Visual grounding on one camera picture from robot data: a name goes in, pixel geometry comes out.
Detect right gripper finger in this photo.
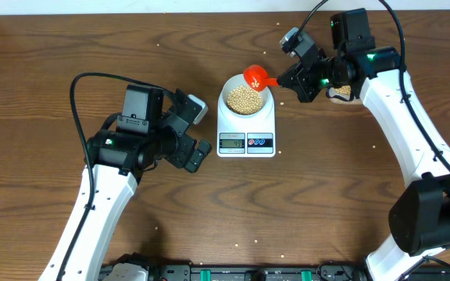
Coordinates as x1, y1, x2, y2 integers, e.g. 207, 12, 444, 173
277, 80, 301, 101
277, 62, 303, 84

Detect red plastic scoop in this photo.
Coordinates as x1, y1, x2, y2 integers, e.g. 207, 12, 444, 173
243, 65, 279, 91

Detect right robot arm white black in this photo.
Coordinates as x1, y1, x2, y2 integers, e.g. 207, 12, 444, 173
277, 9, 450, 280

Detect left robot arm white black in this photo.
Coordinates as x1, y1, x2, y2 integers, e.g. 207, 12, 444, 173
40, 85, 212, 280

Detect white digital kitchen scale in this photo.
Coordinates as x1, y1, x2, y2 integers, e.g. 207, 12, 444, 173
216, 89, 277, 158

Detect grey round bowl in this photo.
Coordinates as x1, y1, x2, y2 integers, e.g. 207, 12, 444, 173
219, 74, 270, 116

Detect clear plastic soybean container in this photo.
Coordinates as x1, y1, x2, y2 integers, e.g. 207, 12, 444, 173
326, 86, 363, 105

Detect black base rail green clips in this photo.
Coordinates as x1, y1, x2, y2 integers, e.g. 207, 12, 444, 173
99, 253, 369, 281

